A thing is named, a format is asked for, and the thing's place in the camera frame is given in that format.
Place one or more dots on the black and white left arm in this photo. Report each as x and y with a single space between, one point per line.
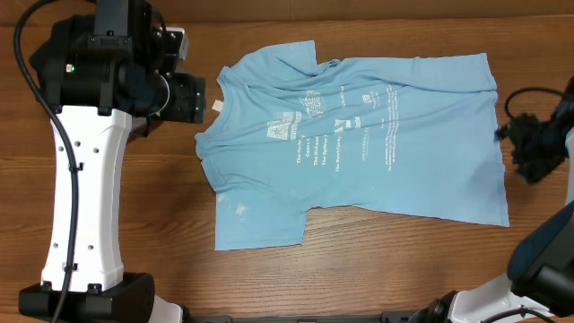
103 79

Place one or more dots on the black folded nike garment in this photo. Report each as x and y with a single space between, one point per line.
66 35

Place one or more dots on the light blue t-shirt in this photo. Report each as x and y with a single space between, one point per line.
410 136

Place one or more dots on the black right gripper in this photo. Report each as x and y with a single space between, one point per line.
529 146

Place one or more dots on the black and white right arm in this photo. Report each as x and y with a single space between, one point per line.
538 282

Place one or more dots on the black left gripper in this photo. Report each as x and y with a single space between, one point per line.
191 100

